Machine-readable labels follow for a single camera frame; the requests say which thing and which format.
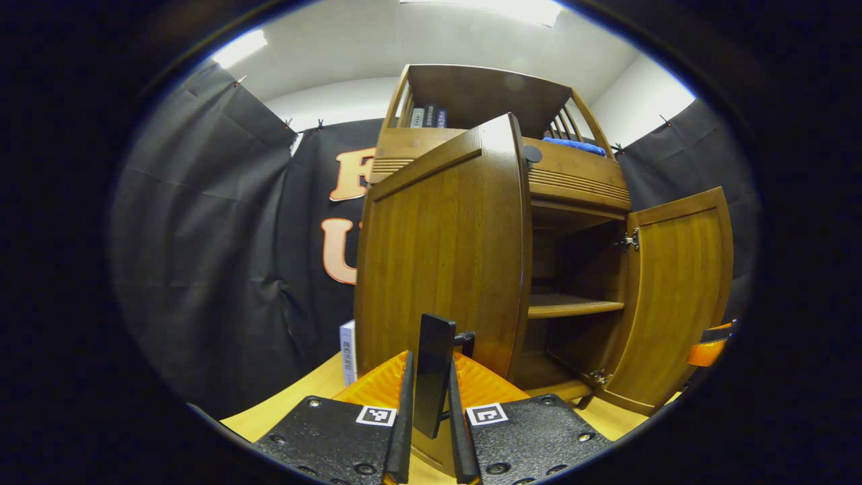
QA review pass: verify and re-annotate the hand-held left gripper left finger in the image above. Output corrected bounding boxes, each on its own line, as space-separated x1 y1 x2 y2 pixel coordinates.
253 350 415 485

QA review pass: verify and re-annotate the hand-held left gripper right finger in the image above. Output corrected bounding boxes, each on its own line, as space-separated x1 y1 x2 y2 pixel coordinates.
448 352 614 485

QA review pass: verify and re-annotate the wooden shoe cabinet door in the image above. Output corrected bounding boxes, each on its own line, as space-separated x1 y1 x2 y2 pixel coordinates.
596 187 735 416
354 112 534 476

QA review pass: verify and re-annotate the wooden double-door shoe cabinet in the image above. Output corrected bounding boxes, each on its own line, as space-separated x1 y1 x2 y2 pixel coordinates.
367 64 634 405

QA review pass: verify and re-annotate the wooden inner cabinet shelf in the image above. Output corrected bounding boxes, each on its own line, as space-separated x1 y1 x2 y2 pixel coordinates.
527 293 625 319

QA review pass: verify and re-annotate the white book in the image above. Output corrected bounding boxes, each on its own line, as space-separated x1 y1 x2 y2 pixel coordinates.
339 319 358 387

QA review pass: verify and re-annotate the wooden drawer with black knob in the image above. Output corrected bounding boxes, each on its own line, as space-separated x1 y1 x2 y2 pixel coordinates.
369 128 632 211

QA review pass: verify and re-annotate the blue towel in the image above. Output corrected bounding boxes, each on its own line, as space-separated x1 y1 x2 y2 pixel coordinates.
543 137 607 157

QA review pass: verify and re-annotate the black backdrop cloth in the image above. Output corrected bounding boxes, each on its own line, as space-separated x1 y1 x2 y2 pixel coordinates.
111 61 758 418

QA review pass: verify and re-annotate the small ceiling light panel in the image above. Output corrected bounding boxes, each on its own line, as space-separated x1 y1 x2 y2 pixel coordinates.
212 29 268 69

